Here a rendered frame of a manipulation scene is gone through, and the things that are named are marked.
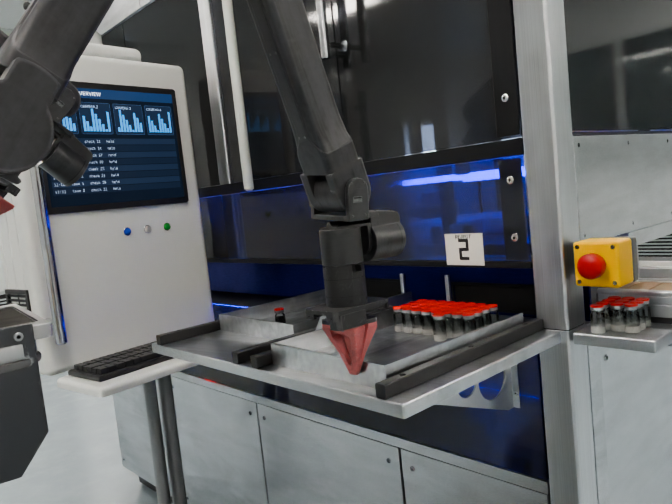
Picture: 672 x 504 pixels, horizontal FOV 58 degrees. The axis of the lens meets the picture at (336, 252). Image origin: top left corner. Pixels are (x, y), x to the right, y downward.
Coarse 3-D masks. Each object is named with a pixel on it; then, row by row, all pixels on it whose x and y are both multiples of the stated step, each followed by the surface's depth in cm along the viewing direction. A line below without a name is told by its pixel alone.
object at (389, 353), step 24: (384, 312) 117; (312, 336) 105; (384, 336) 110; (408, 336) 108; (432, 336) 107; (480, 336) 95; (288, 360) 97; (312, 360) 92; (336, 360) 88; (384, 360) 95; (408, 360) 83; (360, 384) 85
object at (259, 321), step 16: (272, 304) 141; (288, 304) 144; (304, 304) 148; (320, 304) 150; (400, 304) 133; (224, 320) 131; (240, 320) 126; (256, 320) 122; (272, 320) 136; (288, 320) 134; (304, 320) 132; (256, 336) 122; (272, 336) 118
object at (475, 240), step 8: (448, 240) 116; (456, 240) 115; (472, 240) 112; (480, 240) 111; (448, 248) 116; (456, 248) 115; (472, 248) 112; (480, 248) 111; (448, 256) 116; (456, 256) 115; (464, 256) 114; (472, 256) 112; (480, 256) 111; (448, 264) 117; (456, 264) 115; (464, 264) 114; (472, 264) 113; (480, 264) 111
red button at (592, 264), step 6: (582, 258) 94; (588, 258) 93; (594, 258) 92; (600, 258) 93; (582, 264) 93; (588, 264) 93; (594, 264) 92; (600, 264) 92; (582, 270) 94; (588, 270) 93; (594, 270) 92; (600, 270) 92; (582, 276) 94; (588, 276) 93; (594, 276) 93; (600, 276) 94
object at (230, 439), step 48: (192, 384) 202; (624, 384) 116; (144, 432) 238; (192, 432) 207; (240, 432) 184; (288, 432) 165; (336, 432) 149; (384, 432) 137; (624, 432) 116; (192, 480) 212; (240, 480) 188; (288, 480) 168; (336, 480) 152; (384, 480) 139; (432, 480) 128; (480, 480) 119; (528, 480) 110; (624, 480) 116
